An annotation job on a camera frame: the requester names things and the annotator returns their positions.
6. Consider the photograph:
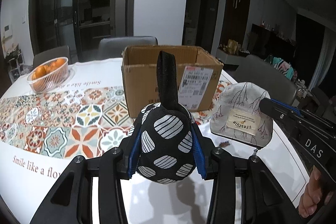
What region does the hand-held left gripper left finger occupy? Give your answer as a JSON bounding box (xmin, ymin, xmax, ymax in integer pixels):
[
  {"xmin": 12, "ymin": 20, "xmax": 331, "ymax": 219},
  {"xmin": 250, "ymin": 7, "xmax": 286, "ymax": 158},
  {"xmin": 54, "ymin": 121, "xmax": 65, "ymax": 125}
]
[{"xmin": 29, "ymin": 122, "xmax": 144, "ymax": 224}]

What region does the orange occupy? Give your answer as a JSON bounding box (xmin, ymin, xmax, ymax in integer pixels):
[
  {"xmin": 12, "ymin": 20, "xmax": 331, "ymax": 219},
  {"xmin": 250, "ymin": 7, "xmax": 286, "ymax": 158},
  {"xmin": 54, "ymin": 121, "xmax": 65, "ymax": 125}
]
[
  {"xmin": 49, "ymin": 60, "xmax": 65, "ymax": 73},
  {"xmin": 33, "ymin": 67, "xmax": 48, "ymax": 81}
]

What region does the dark wooden cabinet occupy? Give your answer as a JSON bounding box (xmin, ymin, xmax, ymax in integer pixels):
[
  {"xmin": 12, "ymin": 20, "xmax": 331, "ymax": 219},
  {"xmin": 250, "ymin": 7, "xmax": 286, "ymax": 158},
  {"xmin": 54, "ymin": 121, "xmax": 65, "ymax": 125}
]
[{"xmin": 219, "ymin": 0, "xmax": 253, "ymax": 52}]

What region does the white plastic fruit basket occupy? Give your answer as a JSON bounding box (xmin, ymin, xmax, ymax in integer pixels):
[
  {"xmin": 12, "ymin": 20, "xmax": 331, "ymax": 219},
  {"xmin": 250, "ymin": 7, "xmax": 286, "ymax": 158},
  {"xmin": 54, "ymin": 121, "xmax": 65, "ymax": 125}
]
[{"xmin": 27, "ymin": 56, "xmax": 69, "ymax": 93}]

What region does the person's right hand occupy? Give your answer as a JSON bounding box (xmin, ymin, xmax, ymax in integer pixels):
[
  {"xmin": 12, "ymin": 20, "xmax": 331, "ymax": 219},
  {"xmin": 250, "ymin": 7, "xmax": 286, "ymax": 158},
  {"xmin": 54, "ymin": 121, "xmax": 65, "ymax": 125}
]
[{"xmin": 298, "ymin": 168, "xmax": 333, "ymax": 219}]

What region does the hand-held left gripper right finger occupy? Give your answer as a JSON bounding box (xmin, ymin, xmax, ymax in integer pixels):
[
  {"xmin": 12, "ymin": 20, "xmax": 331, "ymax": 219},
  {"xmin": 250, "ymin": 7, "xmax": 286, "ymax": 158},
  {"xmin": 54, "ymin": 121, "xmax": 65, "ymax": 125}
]
[{"xmin": 190, "ymin": 123, "xmax": 303, "ymax": 224}]

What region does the white wire rack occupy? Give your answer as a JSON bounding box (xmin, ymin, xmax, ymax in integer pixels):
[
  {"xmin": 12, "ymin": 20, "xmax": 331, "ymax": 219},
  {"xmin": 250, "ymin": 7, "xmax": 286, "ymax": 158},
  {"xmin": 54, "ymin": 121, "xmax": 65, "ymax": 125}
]
[{"xmin": 5, "ymin": 49, "xmax": 30, "ymax": 84}]

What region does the cardboard box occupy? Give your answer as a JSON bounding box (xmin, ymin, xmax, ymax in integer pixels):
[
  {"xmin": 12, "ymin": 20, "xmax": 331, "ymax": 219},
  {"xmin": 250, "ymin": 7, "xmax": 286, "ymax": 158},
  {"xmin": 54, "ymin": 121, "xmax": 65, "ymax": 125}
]
[{"xmin": 121, "ymin": 45, "xmax": 224, "ymax": 118}]

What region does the grey dining chair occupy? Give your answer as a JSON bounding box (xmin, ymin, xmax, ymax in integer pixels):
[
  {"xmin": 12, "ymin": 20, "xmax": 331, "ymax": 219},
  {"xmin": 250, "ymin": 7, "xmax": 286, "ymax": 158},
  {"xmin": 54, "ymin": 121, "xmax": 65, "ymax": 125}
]
[
  {"xmin": 234, "ymin": 54, "xmax": 298, "ymax": 106},
  {"xmin": 98, "ymin": 35, "xmax": 159, "ymax": 60},
  {"xmin": 33, "ymin": 45, "xmax": 71, "ymax": 70}
]

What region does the tile pattern tablecloth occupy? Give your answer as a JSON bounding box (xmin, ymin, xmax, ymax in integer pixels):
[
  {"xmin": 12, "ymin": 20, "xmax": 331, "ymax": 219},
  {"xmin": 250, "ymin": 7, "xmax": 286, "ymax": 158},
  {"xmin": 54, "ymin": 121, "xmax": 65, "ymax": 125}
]
[{"xmin": 0, "ymin": 55, "xmax": 311, "ymax": 224}]

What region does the black pouch with striped ovals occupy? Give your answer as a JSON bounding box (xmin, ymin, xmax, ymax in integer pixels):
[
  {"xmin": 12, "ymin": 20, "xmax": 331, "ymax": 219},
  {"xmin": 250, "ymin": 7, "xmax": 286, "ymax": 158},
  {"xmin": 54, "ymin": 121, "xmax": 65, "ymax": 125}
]
[{"xmin": 136, "ymin": 51, "xmax": 197, "ymax": 184}]

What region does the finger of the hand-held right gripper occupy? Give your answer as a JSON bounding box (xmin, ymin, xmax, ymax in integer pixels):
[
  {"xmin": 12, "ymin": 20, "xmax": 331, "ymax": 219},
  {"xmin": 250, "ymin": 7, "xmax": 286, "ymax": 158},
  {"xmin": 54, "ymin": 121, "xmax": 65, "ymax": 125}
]
[{"xmin": 259, "ymin": 97, "xmax": 303, "ymax": 123}]

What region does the grey branch print pouch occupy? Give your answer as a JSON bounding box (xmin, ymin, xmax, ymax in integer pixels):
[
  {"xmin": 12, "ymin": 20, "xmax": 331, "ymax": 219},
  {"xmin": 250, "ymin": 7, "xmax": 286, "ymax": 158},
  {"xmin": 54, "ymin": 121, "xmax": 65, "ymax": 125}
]
[{"xmin": 209, "ymin": 82, "xmax": 274, "ymax": 159}]

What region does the glass sliding door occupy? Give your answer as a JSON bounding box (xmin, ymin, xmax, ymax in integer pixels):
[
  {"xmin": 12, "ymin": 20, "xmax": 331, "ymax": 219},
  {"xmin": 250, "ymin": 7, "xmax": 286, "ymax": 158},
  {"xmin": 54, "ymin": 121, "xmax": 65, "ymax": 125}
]
[{"xmin": 28, "ymin": 0, "xmax": 118, "ymax": 63}]

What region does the colourful cloth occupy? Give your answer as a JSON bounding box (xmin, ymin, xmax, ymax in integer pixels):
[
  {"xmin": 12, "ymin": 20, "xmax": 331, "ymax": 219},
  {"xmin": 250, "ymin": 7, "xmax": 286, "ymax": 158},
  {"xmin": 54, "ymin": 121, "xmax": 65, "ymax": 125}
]
[{"xmin": 264, "ymin": 54, "xmax": 296, "ymax": 81}]

